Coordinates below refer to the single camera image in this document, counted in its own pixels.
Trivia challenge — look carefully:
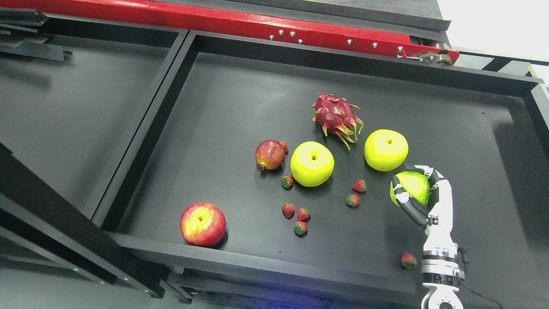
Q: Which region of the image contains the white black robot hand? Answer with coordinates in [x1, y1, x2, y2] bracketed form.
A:
[391, 165, 453, 237]

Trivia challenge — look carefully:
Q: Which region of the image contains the red metal beam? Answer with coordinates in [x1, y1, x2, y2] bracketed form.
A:
[1, 0, 460, 64]

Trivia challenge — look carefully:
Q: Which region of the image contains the strawberry right lower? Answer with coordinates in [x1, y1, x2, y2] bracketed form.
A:
[345, 194, 360, 208]

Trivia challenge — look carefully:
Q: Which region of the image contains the yellow apple right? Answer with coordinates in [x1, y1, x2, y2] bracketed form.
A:
[364, 129, 409, 172]

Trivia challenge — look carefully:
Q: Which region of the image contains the strawberry front right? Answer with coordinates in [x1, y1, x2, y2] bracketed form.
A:
[297, 207, 311, 222]

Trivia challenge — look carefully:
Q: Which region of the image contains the green apple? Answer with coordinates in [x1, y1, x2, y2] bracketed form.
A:
[396, 171, 431, 208]

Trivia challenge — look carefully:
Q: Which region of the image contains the black metal shelf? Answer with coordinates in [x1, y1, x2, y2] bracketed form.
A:
[1, 1, 548, 309]

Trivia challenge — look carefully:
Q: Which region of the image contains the strawberry near robot wrist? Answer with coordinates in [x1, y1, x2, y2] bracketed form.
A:
[401, 252, 418, 270]

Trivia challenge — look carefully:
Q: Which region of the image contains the strawberry right upper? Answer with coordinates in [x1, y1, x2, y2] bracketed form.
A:
[351, 179, 367, 193]

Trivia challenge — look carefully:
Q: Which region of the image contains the red pomegranate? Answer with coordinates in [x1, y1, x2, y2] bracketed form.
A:
[255, 139, 286, 170]

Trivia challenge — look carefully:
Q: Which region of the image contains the red apple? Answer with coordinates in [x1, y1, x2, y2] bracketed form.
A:
[180, 202, 227, 248]

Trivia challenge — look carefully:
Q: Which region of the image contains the yellow apple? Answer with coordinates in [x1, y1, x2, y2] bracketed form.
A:
[290, 141, 335, 188]
[364, 129, 409, 172]

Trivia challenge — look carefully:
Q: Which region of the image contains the strawberry front left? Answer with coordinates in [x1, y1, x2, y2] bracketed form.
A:
[281, 203, 295, 219]

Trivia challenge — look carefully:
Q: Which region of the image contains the pink dragon fruit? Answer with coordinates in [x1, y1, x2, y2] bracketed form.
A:
[312, 93, 364, 151]

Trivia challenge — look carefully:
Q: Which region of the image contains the strawberry beside left apple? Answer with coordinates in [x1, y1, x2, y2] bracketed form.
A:
[281, 175, 294, 190]

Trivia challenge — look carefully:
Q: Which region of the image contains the yellow apple left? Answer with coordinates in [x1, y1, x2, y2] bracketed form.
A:
[290, 141, 335, 188]

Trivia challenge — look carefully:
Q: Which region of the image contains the strawberry front lowest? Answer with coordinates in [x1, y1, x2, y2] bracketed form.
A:
[293, 221, 308, 236]

